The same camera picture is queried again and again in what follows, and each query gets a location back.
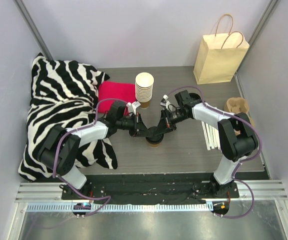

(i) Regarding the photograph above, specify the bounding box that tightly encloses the black plastic cup lid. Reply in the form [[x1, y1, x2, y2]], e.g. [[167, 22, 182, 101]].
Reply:
[[146, 126, 164, 141]]

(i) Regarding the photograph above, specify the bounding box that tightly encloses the brown paper coffee cup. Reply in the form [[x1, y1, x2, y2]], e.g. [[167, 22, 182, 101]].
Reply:
[[146, 139, 162, 148]]

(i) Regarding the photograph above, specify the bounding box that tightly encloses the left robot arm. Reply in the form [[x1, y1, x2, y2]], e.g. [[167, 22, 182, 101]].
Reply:
[[37, 100, 153, 200]]

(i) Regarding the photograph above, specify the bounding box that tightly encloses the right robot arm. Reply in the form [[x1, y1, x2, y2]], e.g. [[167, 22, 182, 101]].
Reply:
[[146, 90, 259, 198]]

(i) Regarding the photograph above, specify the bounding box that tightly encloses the pink folded cloth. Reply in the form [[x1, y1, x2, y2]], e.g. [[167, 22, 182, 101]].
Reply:
[[98, 81, 136, 103]]

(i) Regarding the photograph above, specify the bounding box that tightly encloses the stack of brown paper cups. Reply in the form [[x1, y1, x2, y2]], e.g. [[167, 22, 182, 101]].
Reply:
[[135, 72, 154, 109]]

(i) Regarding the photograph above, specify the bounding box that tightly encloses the white wrapped straw bundle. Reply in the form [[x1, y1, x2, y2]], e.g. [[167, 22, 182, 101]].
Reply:
[[201, 121, 221, 151]]

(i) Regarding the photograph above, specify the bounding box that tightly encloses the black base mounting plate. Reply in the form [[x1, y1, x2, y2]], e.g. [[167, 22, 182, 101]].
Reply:
[[59, 173, 240, 205]]

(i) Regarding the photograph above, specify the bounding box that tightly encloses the brown pulp cup carrier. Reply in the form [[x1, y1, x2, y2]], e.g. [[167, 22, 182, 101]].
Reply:
[[224, 97, 255, 126]]

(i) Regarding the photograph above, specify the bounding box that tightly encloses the zebra print pillow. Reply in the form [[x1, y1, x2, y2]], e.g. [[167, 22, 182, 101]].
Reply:
[[18, 53, 110, 182]]

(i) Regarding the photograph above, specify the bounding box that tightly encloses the brown paper bag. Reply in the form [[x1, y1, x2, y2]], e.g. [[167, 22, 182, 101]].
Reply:
[[193, 13, 250, 85]]

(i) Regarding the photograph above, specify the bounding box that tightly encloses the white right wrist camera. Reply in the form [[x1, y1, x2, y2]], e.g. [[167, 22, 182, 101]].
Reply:
[[160, 94, 171, 109]]

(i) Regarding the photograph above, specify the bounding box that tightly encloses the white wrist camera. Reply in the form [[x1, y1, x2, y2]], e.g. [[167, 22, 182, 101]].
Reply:
[[126, 101, 141, 115], [160, 94, 171, 109]]

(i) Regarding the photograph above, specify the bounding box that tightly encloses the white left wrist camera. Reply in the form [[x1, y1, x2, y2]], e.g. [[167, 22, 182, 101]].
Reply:
[[126, 101, 141, 115]]

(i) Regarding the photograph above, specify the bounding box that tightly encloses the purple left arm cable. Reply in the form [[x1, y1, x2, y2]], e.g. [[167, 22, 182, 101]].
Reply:
[[52, 98, 132, 230]]

